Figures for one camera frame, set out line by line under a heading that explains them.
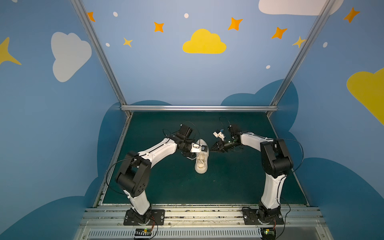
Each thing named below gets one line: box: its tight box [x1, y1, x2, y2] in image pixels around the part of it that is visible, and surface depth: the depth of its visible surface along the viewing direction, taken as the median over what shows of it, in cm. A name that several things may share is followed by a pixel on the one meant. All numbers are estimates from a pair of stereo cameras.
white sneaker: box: [194, 139, 209, 174], surface depth 92 cm
